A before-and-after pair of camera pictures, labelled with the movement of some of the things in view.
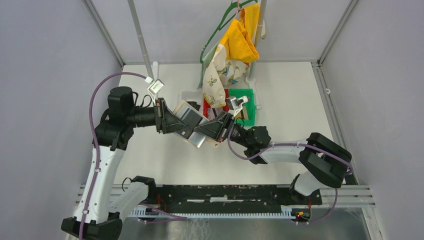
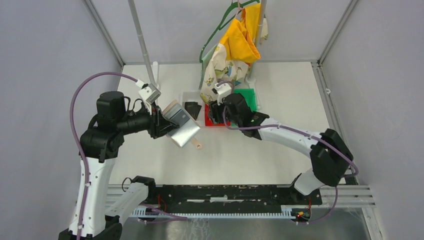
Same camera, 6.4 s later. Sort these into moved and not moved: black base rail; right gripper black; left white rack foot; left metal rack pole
Moved: right gripper black
Not moved: left white rack foot; left metal rack pole; black base rail
